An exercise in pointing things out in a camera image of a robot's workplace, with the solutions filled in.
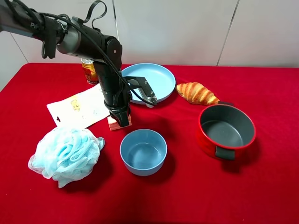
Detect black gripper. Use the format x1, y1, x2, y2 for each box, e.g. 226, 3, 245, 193
100, 86, 132, 127

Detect pink white striped block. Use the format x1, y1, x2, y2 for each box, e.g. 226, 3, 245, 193
107, 115, 132, 131

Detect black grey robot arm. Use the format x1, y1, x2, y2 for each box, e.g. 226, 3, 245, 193
0, 0, 132, 127

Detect white printed plastic pouch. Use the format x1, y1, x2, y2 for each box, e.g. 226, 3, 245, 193
47, 84, 109, 129

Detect light blue deep bowl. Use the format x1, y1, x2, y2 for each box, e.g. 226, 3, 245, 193
120, 129, 168, 176

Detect gold red drink can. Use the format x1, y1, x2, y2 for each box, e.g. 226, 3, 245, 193
81, 58, 99, 84

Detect light blue shallow plate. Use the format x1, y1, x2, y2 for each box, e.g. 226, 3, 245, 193
122, 63, 176, 103

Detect light blue mesh bath sponge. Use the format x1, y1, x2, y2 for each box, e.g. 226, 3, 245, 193
28, 127, 106, 188

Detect croissant bread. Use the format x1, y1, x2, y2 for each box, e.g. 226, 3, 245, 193
176, 82, 220, 105

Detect red pot with grey interior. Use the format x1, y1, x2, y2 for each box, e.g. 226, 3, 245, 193
196, 104, 256, 161

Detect red tablecloth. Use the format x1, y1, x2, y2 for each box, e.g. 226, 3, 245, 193
0, 63, 299, 224

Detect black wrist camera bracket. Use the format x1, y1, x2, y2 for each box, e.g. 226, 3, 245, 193
124, 76, 157, 106

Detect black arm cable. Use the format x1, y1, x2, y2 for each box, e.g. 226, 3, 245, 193
4, 0, 150, 103

